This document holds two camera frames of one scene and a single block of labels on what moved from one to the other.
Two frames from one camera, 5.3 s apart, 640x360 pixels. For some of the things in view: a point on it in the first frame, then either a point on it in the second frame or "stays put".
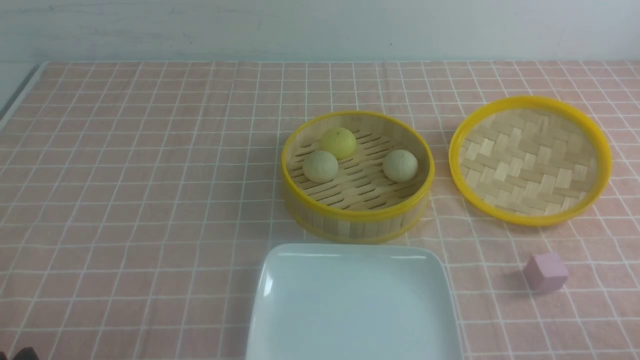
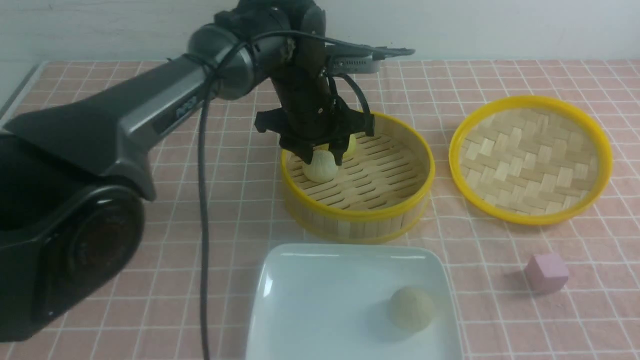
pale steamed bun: (320, 166) stays put
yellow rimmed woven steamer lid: (530, 161) stays put
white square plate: (351, 302) stays put
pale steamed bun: (400, 166) → (410, 309)
